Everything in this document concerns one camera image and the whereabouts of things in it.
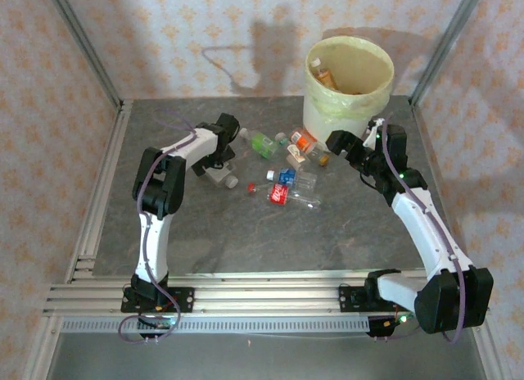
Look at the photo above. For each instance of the orange label bottle amber cap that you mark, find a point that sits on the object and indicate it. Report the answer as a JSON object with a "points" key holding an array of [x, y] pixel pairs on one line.
{"points": [[303, 141]]}

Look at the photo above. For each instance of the aluminium frame post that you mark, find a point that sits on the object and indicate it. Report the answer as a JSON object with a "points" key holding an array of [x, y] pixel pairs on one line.
{"points": [[87, 48], [444, 48]]}

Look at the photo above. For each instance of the clear cola bottle red cap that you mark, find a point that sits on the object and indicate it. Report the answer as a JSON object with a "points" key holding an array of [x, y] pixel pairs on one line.
{"points": [[278, 193]]}

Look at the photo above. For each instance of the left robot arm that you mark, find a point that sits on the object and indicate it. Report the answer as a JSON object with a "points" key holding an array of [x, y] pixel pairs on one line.
{"points": [[153, 241]]}

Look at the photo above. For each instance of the clear bottle green label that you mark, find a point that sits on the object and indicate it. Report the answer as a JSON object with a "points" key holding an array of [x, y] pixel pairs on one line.
{"points": [[262, 144]]}

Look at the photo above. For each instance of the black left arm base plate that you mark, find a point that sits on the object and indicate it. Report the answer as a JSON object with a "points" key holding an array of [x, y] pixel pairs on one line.
{"points": [[186, 300]]}

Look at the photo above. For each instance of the clear square bottle white label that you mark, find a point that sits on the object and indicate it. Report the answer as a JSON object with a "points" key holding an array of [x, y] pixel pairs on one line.
{"points": [[219, 177]]}

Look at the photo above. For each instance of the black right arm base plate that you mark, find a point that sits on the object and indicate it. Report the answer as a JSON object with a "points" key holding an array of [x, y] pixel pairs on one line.
{"points": [[348, 300]]}

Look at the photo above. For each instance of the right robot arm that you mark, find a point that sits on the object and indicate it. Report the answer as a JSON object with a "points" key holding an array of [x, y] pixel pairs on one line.
{"points": [[425, 232]]}

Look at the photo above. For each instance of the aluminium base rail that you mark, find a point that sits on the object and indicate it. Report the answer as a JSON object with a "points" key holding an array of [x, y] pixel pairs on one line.
{"points": [[266, 294]]}

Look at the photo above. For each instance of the clear bottle blue label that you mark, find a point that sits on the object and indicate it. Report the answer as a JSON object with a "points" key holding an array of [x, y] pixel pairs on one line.
{"points": [[286, 176]]}

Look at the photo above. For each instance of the gold and red label bottle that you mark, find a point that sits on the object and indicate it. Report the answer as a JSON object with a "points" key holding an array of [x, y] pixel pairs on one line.
{"points": [[325, 77]]}

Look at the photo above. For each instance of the pale yellow bin liner bag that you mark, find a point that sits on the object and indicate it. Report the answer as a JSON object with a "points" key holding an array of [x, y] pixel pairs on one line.
{"points": [[360, 64]]}

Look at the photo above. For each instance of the cream plastic waste bin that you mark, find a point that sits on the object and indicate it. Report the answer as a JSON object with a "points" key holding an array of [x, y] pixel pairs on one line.
{"points": [[327, 126]]}

